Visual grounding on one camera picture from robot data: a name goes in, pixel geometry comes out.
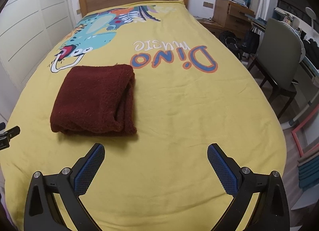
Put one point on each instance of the black bag on floor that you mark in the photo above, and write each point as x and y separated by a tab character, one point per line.
229	39

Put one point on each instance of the yellow dinosaur print bedspread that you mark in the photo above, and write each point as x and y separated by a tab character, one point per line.
190	91

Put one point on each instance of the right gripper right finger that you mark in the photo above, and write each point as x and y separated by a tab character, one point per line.
271	210

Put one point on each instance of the pink frame on floor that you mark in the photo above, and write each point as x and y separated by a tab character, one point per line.
306	134

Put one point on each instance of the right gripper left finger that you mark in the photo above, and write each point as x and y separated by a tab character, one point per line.
41	210

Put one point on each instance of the dark red knit sweater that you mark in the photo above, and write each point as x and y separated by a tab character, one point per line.
95	101

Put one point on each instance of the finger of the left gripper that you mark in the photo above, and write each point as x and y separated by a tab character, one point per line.
2	126
7	136

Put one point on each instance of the wooden drawer cabinet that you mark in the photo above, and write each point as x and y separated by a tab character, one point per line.
228	16

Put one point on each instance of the white wardrobe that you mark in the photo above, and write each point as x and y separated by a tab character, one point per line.
31	32

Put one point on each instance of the stack of folded towels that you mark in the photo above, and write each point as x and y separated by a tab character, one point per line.
308	170

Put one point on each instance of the dark hanging tote bag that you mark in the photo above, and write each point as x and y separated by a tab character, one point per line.
251	42

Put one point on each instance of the grey green chair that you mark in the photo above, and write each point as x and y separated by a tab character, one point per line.
278	59

